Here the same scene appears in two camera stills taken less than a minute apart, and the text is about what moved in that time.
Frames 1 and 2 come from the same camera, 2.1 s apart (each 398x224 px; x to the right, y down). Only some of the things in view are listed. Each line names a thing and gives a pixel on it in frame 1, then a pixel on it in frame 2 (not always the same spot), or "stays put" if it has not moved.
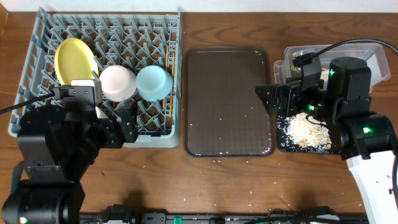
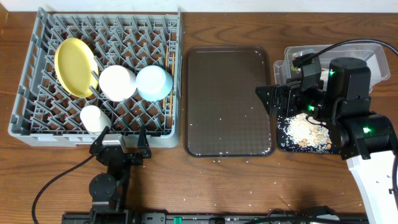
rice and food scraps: (308, 130) stays put
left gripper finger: (129, 123) to (98, 140)
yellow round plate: (74, 60) stays put
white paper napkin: (324, 75) stays put
